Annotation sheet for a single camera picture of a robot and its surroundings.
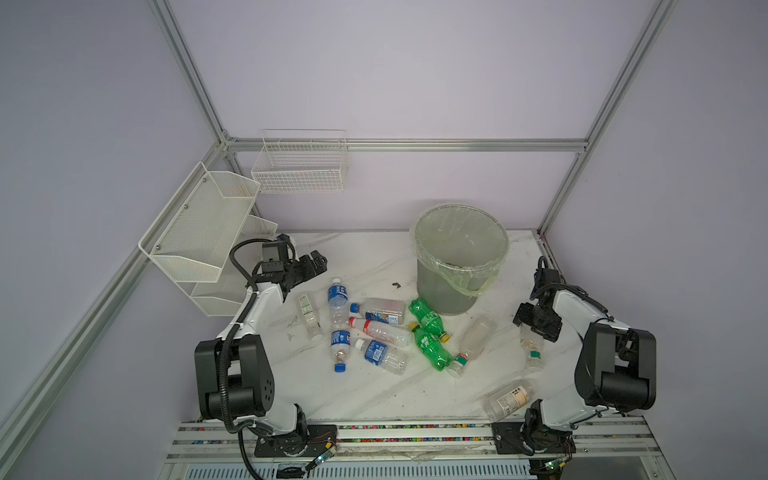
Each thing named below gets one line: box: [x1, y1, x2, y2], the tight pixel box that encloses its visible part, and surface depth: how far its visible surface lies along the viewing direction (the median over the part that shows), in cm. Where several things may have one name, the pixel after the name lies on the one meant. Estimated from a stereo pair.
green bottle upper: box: [408, 297, 451, 343], surface depth 92 cm
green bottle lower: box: [409, 322, 453, 372], surface depth 87 cm
